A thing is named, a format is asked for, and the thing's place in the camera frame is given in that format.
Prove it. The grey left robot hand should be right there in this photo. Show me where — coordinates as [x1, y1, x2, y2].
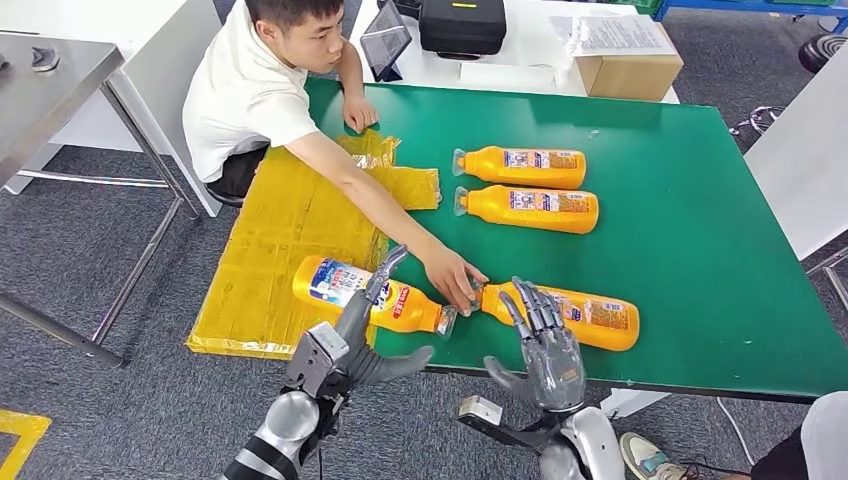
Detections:
[333, 245, 436, 388]

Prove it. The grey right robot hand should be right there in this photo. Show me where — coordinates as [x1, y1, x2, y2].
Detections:
[483, 276, 588, 413]

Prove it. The orange detergent bottle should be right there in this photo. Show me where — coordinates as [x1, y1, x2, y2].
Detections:
[292, 255, 458, 338]
[453, 184, 600, 235]
[466, 278, 641, 352]
[452, 145, 588, 191]

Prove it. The white table foot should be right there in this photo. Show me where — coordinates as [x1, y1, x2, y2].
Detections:
[599, 387, 672, 420]

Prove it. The yellow taped cardboard sheet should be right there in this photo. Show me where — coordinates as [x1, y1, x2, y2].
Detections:
[186, 130, 443, 362]

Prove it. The person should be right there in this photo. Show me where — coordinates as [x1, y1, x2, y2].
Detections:
[182, 0, 490, 318]
[619, 390, 848, 480]

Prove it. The dark tablet on stand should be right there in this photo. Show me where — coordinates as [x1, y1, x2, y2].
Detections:
[359, 0, 413, 83]

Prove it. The brown cardboard box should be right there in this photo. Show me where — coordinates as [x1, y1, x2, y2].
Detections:
[574, 23, 685, 103]

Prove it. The white side table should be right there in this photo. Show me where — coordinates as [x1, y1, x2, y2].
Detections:
[743, 46, 848, 313]

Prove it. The black carrying case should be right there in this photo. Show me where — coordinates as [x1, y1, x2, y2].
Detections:
[418, 0, 508, 61]

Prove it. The black device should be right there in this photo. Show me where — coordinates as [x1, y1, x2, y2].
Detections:
[377, 0, 425, 20]

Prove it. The yellow floor tape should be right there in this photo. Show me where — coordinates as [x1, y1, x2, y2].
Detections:
[0, 409, 53, 480]

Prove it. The printed paper in plastic sleeve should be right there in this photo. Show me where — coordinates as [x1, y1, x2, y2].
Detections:
[548, 14, 677, 58]

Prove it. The green plastic bin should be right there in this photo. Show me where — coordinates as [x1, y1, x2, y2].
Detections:
[609, 0, 664, 18]

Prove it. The stainless steel table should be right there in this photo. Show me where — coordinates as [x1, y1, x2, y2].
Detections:
[0, 33, 201, 369]

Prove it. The blue metal shelf rack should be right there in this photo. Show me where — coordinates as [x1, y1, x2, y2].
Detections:
[652, 0, 848, 34]

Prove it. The black round ribbed stool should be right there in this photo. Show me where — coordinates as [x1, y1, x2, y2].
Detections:
[796, 33, 848, 75]

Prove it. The small metal part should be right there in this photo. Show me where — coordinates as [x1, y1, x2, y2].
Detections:
[29, 46, 62, 74]

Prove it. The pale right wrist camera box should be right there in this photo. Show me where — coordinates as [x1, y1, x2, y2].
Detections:
[455, 395, 506, 432]

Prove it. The white floor cable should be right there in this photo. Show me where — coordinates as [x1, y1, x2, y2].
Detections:
[715, 397, 757, 468]

